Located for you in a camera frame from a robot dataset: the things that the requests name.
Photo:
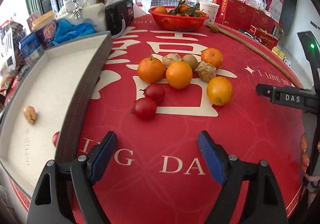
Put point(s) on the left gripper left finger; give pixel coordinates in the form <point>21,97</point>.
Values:
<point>50,202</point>

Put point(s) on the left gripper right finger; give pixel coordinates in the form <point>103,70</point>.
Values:
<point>264,202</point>

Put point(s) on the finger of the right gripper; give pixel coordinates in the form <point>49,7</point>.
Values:
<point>293,97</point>

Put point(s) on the red cherry tomato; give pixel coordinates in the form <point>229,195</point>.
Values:
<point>55,138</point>

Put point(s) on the orange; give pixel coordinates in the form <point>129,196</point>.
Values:
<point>179,74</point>
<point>219,91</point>

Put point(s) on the right hand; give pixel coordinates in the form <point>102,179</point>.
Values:
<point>304,163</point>

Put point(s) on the red gift bag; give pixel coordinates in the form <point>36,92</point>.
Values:
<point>268,40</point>

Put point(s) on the red gift box stack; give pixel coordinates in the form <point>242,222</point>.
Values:
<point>238,15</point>

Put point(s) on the grey white tray box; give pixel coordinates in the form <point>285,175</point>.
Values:
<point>59,87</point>

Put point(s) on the long wooden back scratcher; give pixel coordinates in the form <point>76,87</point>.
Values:
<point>294,80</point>

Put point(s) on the brown kiwi near cup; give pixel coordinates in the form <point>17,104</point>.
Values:
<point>215,28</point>

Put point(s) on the walnut in tray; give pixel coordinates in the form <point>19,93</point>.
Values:
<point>30,114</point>

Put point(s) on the tan walnut right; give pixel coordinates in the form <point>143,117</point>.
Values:
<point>206,71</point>

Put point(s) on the tan walnut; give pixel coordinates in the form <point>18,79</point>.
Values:
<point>206,71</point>
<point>169,59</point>

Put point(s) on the far right mandarin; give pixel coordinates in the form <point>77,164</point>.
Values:
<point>213,57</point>

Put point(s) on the white floral paper cup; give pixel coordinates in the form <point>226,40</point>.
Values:
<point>211,9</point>

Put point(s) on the brown kiwi in pile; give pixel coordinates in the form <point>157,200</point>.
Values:
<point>191,60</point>

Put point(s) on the red tablecloth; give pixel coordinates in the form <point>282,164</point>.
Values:
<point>157,173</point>

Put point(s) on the tan walnut left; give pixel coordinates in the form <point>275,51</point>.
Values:
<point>169,59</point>

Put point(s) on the red plastic fruit basket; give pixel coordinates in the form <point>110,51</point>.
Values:
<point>178,23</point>

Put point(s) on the left mandarin with stem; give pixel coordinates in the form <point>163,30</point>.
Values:
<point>150,70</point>

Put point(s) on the purple instant noodle cup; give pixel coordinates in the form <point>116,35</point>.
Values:
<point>45,28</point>

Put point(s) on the blue cloth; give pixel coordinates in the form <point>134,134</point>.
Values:
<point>66,31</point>

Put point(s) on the black radio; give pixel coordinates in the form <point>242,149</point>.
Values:
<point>118,16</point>

